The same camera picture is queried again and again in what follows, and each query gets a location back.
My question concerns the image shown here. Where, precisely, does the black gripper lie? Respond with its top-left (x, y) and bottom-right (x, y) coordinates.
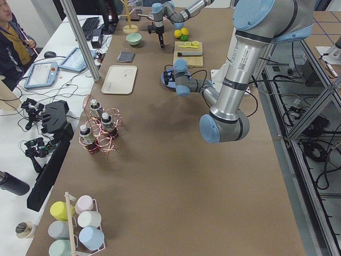
top-left (147, 25), bottom-right (165, 49)
top-left (163, 69), bottom-right (175, 85)

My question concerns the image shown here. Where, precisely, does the blue plastic bowl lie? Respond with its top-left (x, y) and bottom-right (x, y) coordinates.
top-left (161, 67), bottom-right (191, 89)

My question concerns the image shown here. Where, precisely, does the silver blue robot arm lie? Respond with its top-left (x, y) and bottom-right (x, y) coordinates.
top-left (151, 0), bottom-right (214, 48)
top-left (173, 1), bottom-right (315, 143)

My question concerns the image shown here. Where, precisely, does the pink bowl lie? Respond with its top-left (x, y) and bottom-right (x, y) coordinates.
top-left (148, 13), bottom-right (168, 28)

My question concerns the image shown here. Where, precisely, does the yellow lemon near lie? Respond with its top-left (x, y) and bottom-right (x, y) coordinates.
top-left (174, 30), bottom-right (182, 38)

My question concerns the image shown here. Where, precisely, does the yellow lemon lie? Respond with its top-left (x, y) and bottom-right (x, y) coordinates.
top-left (180, 27), bottom-right (189, 36)
top-left (174, 30), bottom-right (182, 38)

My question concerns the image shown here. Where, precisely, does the green lime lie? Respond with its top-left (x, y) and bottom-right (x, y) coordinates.
top-left (180, 35), bottom-right (188, 42)

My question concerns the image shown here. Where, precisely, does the yellow lemon far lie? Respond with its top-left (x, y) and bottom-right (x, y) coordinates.
top-left (180, 27), bottom-right (189, 36)

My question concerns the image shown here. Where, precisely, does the mint green bowl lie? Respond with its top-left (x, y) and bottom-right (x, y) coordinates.
top-left (126, 33), bottom-right (142, 46)

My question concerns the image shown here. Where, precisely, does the wooden cutting board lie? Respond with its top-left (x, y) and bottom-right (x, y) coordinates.
top-left (173, 41), bottom-right (204, 68)

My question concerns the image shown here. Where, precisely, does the wooden mug tree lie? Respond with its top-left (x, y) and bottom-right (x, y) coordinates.
top-left (120, 0), bottom-right (139, 34)

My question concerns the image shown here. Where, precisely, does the yellow plastic knife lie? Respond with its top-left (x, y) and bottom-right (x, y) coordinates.
top-left (177, 44), bottom-right (199, 49)

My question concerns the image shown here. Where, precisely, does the grey folded cloth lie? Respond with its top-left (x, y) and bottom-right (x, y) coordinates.
top-left (117, 51), bottom-right (135, 63)

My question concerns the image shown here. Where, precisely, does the cream rabbit tray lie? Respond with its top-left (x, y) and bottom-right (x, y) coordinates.
top-left (101, 65), bottom-right (137, 95)

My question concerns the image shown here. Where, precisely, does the black keyboard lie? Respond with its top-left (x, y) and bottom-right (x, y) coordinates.
top-left (82, 17), bottom-right (100, 41)

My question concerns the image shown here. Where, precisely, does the bottle white cap middle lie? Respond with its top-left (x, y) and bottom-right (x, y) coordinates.
top-left (101, 112), bottom-right (115, 132)

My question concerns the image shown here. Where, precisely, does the bottle white cap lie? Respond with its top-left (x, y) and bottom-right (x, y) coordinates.
top-left (90, 99), bottom-right (103, 118)
top-left (79, 124), bottom-right (95, 145)
top-left (101, 112), bottom-right (115, 132)

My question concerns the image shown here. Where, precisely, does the bottle white cap far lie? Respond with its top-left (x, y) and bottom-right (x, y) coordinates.
top-left (90, 99), bottom-right (103, 118)

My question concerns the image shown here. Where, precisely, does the bottle white cap near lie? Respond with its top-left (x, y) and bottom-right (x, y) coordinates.
top-left (79, 124), bottom-right (95, 145)

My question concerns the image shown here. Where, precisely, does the black computer mouse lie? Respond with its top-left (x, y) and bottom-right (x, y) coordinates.
top-left (44, 51), bottom-right (57, 59)

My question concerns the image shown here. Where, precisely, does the teach pendant with red button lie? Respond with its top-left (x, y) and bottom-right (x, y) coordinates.
top-left (24, 61), bottom-right (58, 89)

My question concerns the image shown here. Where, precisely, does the person in dark jacket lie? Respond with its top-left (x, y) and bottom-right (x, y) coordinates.
top-left (1, 1), bottom-right (37, 91)

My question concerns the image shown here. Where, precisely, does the pink cup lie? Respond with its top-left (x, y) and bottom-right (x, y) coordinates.
top-left (75, 195), bottom-right (94, 214)

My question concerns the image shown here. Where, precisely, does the white cup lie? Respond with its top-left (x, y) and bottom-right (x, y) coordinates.
top-left (77, 211), bottom-right (102, 228)

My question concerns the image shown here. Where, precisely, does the yellow cup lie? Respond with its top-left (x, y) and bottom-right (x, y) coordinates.
top-left (50, 201), bottom-right (68, 221)

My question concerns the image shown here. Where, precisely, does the blue cup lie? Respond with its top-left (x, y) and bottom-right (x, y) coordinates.
top-left (78, 226), bottom-right (104, 251)

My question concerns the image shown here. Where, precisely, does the grey cup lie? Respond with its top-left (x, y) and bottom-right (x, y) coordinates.
top-left (48, 221), bottom-right (69, 239)

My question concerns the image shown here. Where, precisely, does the black thermos bottle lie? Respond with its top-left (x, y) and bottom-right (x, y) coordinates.
top-left (1, 171), bottom-right (30, 196)

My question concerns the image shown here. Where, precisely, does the mint cup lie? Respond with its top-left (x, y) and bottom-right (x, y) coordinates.
top-left (48, 239), bottom-right (71, 256)

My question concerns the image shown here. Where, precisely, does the tape roll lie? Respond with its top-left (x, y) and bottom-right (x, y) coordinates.
top-left (15, 221), bottom-right (37, 239)

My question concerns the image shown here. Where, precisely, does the steel black handled rod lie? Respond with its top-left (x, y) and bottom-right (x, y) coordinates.
top-left (177, 52), bottom-right (203, 57)

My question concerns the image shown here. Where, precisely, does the copper wire bottle rack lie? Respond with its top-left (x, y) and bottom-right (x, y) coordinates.
top-left (78, 94), bottom-right (124, 162)

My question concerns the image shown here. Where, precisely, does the aluminium frame post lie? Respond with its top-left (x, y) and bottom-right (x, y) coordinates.
top-left (60, 0), bottom-right (100, 82)

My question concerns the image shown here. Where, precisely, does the white wire cup rack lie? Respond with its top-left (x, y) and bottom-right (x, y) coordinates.
top-left (64, 192), bottom-right (106, 255)

